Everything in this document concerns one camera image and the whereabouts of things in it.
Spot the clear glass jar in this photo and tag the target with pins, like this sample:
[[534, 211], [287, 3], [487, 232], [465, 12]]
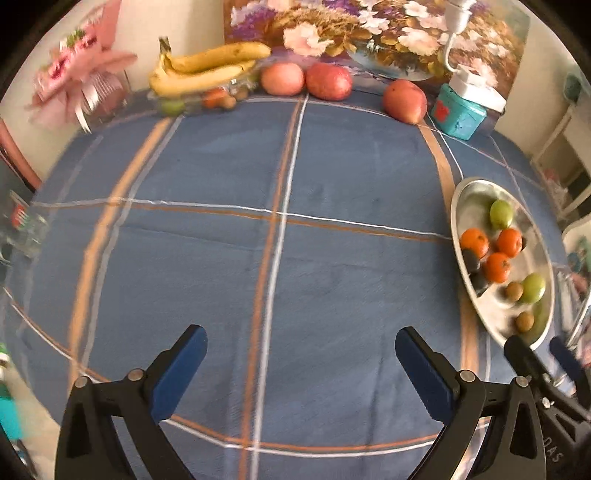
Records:
[[27, 226]]

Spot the large red apple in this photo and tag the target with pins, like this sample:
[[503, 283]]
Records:
[[405, 100]]

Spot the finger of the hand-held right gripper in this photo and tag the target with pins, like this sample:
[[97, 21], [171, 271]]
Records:
[[565, 360], [524, 357]]

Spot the pink flower bouquet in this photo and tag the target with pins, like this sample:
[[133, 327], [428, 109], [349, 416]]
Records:
[[78, 78]]

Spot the orange tangerine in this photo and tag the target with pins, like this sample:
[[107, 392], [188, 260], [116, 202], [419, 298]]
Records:
[[509, 242], [497, 267], [474, 243]]

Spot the pale red apple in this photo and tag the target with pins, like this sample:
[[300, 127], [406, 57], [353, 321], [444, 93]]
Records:
[[282, 78]]

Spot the small brown kiwi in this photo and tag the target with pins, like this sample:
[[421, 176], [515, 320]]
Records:
[[525, 322], [514, 290], [242, 94], [229, 102]]

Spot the clear plastic container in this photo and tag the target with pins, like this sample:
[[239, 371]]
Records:
[[194, 105]]

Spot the white shelf unit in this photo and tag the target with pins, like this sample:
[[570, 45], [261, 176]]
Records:
[[565, 138]]

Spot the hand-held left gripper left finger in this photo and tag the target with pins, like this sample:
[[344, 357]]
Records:
[[180, 364]]

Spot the blue plaid tablecloth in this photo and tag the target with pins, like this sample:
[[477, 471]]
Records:
[[207, 258]]

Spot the dark plum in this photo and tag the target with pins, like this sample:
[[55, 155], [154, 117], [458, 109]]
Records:
[[471, 261], [479, 280]]

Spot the green jujube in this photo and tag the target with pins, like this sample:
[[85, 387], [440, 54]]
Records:
[[501, 214], [533, 287]]

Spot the white desk lamp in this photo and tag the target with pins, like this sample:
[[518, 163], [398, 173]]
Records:
[[475, 90]]

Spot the small green lime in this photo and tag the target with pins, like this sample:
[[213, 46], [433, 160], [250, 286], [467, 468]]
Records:
[[172, 107]]

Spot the small red tomato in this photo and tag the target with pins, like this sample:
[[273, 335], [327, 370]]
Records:
[[214, 98]]

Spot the yellow banana bunch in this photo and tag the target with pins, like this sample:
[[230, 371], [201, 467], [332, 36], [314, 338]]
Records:
[[207, 82]]

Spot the teal object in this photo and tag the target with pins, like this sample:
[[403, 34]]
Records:
[[9, 417]]

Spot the teal box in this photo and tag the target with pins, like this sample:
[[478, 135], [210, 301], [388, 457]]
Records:
[[457, 114]]

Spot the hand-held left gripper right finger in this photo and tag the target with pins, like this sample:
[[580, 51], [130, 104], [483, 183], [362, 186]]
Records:
[[422, 369]]

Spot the round metal plate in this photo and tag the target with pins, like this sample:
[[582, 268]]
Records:
[[471, 203]]

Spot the floral painting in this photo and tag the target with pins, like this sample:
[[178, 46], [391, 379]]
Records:
[[332, 27]]

